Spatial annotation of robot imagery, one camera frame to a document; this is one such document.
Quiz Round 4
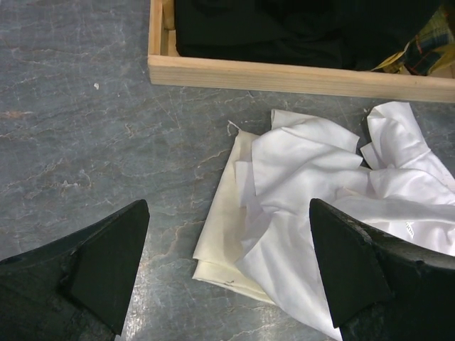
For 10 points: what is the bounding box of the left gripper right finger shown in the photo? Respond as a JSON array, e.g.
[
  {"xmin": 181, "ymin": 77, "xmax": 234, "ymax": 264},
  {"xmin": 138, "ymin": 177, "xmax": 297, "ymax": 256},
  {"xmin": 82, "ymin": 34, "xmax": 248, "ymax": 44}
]
[{"xmin": 309, "ymin": 199, "xmax": 454, "ymax": 340}]

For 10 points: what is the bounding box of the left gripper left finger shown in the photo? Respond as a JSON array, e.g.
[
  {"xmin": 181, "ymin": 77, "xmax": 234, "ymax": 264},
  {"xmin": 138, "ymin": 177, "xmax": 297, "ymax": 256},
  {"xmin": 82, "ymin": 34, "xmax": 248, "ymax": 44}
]
[{"xmin": 1, "ymin": 200, "xmax": 149, "ymax": 340}]

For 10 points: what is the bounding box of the white shirt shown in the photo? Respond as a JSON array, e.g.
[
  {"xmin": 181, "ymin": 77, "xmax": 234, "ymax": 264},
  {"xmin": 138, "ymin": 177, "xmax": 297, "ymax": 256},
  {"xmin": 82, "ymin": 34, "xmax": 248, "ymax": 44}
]
[{"xmin": 235, "ymin": 102, "xmax": 454, "ymax": 340}]

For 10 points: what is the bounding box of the yellow plaid shirt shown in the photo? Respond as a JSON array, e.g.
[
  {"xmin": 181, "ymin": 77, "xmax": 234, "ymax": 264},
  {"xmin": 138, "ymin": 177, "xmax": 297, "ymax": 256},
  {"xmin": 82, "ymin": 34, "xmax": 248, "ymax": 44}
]
[{"xmin": 374, "ymin": 1, "xmax": 454, "ymax": 76}]

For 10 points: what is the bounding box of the black hanging shirt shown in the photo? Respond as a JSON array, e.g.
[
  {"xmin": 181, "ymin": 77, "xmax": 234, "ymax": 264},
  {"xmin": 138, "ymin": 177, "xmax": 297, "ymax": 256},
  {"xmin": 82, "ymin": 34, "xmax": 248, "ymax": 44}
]
[{"xmin": 174, "ymin": 0, "xmax": 443, "ymax": 70}]

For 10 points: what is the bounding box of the cream folded cloth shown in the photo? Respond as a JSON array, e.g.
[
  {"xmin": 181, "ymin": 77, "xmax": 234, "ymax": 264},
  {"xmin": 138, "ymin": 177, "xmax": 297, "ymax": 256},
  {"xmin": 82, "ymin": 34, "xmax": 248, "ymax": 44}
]
[{"xmin": 193, "ymin": 130, "xmax": 273, "ymax": 304}]

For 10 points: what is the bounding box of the wooden clothes rack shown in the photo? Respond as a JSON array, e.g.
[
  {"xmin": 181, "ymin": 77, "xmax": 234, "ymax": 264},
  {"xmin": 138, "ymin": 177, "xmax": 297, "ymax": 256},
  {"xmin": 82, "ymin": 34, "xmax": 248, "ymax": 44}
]
[{"xmin": 148, "ymin": 1, "xmax": 454, "ymax": 103}]

